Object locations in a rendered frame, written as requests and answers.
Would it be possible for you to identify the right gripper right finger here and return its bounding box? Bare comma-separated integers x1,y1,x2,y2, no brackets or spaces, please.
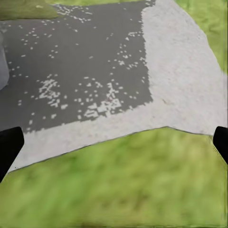
213,126,228,164

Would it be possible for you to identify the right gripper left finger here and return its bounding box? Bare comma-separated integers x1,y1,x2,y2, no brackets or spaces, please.
0,126,25,183

